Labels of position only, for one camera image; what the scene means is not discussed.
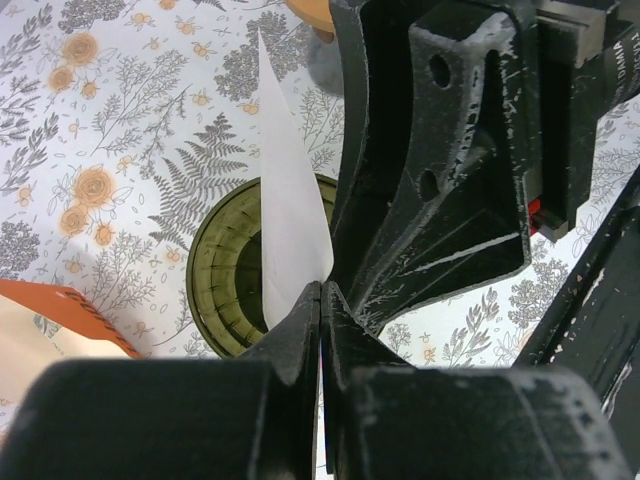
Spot orange coffee filter pack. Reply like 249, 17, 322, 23
1, 279, 142, 405

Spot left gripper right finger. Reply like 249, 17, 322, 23
321, 282, 632, 479

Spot green glass dripper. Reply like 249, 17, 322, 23
185, 173, 341, 359

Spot floral patterned table mat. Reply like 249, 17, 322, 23
0, 0, 640, 431

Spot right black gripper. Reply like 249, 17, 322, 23
344, 1, 639, 332

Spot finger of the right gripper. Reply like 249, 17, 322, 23
330, 1, 415, 280

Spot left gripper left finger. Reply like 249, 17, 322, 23
1, 282, 320, 479

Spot grey glass carafe wooden collar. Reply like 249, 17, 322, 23
282, 0, 346, 97

